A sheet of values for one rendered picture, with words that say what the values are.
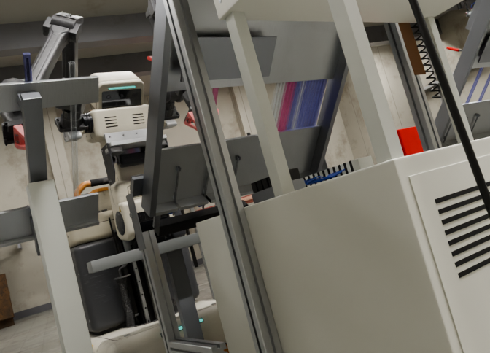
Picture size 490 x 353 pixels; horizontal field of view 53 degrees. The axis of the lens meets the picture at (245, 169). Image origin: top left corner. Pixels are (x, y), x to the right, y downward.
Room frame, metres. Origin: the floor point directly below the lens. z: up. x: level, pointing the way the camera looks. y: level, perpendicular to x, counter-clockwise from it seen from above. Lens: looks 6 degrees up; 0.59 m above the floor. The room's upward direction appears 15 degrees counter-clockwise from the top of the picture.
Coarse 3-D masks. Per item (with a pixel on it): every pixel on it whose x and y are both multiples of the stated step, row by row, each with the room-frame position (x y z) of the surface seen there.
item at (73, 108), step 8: (72, 64) 1.12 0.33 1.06; (72, 72) 1.14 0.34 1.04; (72, 112) 1.21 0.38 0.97; (72, 120) 1.22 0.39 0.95; (72, 128) 1.23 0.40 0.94; (72, 136) 1.25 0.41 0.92; (72, 144) 1.27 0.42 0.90; (72, 152) 1.28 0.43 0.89; (72, 160) 1.30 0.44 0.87; (72, 168) 1.32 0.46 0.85; (72, 176) 1.34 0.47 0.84
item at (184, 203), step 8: (304, 176) 1.82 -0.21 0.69; (240, 192) 1.65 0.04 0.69; (248, 192) 1.66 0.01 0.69; (176, 200) 1.54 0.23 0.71; (184, 200) 1.55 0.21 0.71; (192, 200) 1.56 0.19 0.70; (200, 200) 1.57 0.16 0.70; (208, 200) 1.59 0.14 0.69; (160, 208) 1.49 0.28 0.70; (168, 208) 1.50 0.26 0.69; (176, 208) 1.51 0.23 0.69; (184, 208) 1.53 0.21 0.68
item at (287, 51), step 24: (192, 0) 1.19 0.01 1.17; (216, 24) 1.27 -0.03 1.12; (264, 24) 1.36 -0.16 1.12; (288, 24) 1.41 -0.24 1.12; (312, 24) 1.47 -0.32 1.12; (216, 48) 1.27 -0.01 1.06; (264, 48) 1.36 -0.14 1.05; (288, 48) 1.47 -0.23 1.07; (312, 48) 1.52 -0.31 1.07; (336, 48) 1.59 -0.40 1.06; (168, 72) 1.27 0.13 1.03; (216, 72) 1.31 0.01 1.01; (240, 72) 1.36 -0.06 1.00; (264, 72) 1.41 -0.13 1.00; (288, 72) 1.52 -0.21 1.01; (312, 72) 1.58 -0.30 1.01
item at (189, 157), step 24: (192, 144) 1.46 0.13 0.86; (240, 144) 1.57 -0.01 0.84; (288, 144) 1.71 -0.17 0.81; (312, 144) 1.79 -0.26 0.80; (168, 168) 1.45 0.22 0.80; (192, 168) 1.51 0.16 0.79; (240, 168) 1.63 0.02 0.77; (264, 168) 1.71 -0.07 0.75; (168, 192) 1.50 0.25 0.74; (192, 192) 1.56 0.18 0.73
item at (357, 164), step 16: (352, 160) 1.18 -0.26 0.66; (368, 160) 1.19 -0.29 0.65; (320, 176) 1.21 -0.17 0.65; (336, 176) 1.24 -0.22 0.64; (256, 192) 1.26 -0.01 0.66; (272, 192) 1.20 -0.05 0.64; (176, 352) 1.40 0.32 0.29; (192, 352) 1.33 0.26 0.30; (208, 352) 1.24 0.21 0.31; (224, 352) 1.23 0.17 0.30
